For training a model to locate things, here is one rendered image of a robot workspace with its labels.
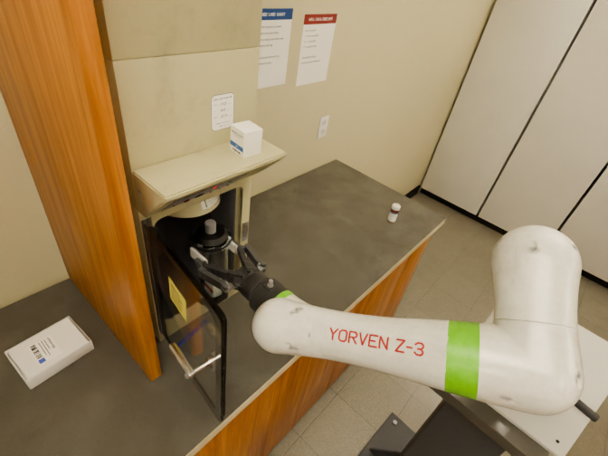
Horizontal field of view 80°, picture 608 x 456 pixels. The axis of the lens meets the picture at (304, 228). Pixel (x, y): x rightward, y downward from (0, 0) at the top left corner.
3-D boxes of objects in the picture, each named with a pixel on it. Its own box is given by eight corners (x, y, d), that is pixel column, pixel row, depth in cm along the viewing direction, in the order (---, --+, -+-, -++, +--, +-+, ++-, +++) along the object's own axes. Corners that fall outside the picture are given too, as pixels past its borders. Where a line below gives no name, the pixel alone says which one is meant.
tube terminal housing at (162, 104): (116, 292, 117) (45, 23, 69) (201, 249, 137) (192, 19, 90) (159, 342, 105) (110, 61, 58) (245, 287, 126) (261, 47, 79)
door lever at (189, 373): (191, 337, 80) (190, 330, 79) (213, 370, 75) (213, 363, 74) (167, 350, 77) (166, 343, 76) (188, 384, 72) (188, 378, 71)
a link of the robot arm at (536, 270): (565, 280, 95) (586, 212, 52) (566, 345, 91) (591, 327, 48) (508, 276, 102) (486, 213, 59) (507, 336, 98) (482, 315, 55)
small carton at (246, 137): (230, 148, 83) (230, 124, 79) (247, 144, 86) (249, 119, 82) (242, 158, 80) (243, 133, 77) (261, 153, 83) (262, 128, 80)
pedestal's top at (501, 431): (565, 395, 116) (572, 389, 113) (535, 475, 96) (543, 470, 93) (470, 329, 131) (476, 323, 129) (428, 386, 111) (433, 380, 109)
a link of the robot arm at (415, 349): (445, 387, 64) (449, 322, 66) (443, 394, 53) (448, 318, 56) (263, 349, 78) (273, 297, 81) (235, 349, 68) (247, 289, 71)
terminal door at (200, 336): (166, 333, 102) (148, 221, 78) (223, 422, 86) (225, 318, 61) (163, 334, 102) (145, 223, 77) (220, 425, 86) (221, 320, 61)
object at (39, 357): (9, 360, 95) (3, 351, 93) (72, 323, 106) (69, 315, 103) (31, 390, 90) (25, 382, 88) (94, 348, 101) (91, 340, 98)
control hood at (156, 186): (137, 212, 76) (129, 171, 70) (252, 168, 97) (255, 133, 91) (168, 241, 71) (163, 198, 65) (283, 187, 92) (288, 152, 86)
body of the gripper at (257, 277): (275, 273, 90) (251, 253, 95) (249, 289, 85) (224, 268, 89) (272, 293, 95) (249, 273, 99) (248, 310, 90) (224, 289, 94)
